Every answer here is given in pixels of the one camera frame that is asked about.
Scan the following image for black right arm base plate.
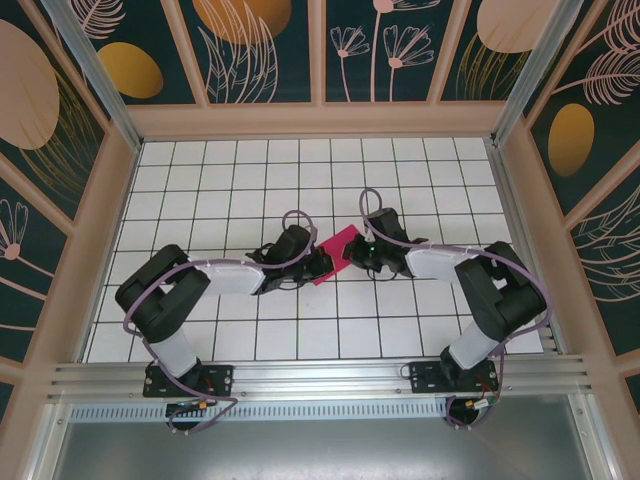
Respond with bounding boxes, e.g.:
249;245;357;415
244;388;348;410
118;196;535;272
408;359;501;397

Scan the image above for magenta cloth square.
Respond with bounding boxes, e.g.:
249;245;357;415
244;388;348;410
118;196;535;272
312;224;360;289

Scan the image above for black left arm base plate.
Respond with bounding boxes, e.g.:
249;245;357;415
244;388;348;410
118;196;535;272
143;363;236;399

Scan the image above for white slotted cable duct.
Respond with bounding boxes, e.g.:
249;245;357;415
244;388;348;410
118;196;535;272
69;398;454;423

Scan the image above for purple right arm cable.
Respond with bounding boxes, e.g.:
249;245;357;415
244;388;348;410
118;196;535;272
358;187;554;432

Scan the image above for aluminium side rail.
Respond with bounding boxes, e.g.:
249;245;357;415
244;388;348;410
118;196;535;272
483;137;564;354

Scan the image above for aluminium mounting rail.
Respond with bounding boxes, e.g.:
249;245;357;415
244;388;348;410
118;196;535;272
47;353;597;402

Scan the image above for aluminium corner post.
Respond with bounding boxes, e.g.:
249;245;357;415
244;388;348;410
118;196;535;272
489;0;584;147
39;0;144;152

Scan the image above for grey metal sheet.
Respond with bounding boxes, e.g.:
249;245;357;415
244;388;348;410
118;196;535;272
29;394;617;480

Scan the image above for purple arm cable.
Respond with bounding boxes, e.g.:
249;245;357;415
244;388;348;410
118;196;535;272
122;208;321;437
358;187;554;432

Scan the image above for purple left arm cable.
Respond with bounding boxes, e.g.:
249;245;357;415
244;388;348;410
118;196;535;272
122;208;321;437

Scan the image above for small circuit board with connectors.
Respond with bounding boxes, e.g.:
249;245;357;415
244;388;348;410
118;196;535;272
166;398;222;417
460;394;502;415

